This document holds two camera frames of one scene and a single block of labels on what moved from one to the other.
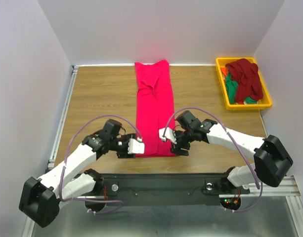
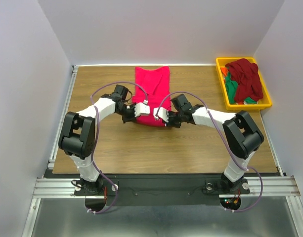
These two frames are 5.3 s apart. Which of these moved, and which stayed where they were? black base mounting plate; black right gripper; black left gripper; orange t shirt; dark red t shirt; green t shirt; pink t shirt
Moved: black left gripper; black right gripper; pink t shirt
Stayed: black base mounting plate; dark red t shirt; green t shirt; orange t shirt
